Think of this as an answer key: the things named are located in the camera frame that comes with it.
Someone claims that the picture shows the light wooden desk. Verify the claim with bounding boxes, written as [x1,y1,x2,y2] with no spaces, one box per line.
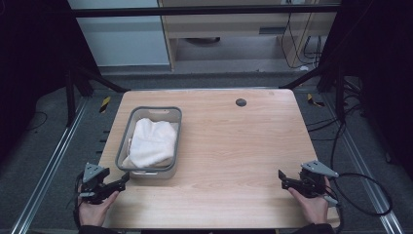
[157,0,343,72]

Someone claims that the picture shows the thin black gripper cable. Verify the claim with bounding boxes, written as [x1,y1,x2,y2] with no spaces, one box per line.
[66,172,84,229]

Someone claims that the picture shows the black yellow tape strip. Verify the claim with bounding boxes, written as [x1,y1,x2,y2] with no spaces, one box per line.
[306,93,325,108]
[98,96,112,114]

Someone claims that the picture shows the person's right hand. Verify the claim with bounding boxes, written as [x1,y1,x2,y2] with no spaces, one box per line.
[287,176,333,226]

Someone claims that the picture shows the black horizontal frame bar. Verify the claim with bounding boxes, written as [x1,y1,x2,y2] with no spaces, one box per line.
[69,4,343,19]

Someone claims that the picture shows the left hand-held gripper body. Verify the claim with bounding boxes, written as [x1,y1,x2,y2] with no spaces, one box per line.
[77,162,111,206]

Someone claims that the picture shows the black metal stand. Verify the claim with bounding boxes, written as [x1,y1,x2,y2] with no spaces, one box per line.
[63,62,131,129]
[278,59,348,124]

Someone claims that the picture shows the person's left hand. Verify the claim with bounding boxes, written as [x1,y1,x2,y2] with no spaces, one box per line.
[76,189,121,228]

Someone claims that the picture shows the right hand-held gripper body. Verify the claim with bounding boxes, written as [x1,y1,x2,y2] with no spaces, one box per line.
[297,159,341,208]

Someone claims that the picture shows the grey plastic basket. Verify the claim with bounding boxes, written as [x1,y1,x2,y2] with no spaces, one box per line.
[115,105,183,180]

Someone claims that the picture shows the black floor cables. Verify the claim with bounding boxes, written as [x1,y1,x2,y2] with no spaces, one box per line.
[305,77,371,171]

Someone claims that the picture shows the thin black floor cable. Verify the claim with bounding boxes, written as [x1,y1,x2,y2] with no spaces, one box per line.
[24,111,49,132]

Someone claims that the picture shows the black hanging desk cables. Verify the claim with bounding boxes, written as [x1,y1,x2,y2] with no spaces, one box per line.
[280,12,324,70]

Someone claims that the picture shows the dark curtain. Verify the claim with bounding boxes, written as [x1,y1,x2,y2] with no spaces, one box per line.
[0,0,102,164]
[316,0,413,179]

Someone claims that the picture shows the black looped gripper cable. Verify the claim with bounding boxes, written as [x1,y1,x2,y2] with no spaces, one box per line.
[329,172,394,234]

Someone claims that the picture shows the aluminium floor rail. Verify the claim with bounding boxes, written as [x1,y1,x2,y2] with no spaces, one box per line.
[320,92,406,234]
[10,97,90,234]

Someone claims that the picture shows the white cabinet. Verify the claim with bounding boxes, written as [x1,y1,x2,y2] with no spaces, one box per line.
[66,0,171,68]

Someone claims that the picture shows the white towel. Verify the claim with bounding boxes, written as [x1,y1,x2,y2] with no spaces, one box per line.
[121,117,179,170]

